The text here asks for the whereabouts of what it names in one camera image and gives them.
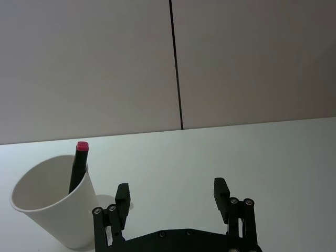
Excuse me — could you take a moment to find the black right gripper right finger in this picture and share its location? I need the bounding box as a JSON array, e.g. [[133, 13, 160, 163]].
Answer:
[[214, 177, 260, 252]]

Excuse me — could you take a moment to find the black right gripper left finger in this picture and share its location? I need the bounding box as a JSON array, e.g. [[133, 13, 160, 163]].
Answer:
[[91, 183, 132, 252]]

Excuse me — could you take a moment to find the black marker with red cap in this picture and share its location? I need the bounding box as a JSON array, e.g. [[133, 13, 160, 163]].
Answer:
[[68, 141, 90, 194]]

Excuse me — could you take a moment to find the white paper cup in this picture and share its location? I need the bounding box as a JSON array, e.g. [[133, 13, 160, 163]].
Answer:
[[9, 155, 99, 249]]

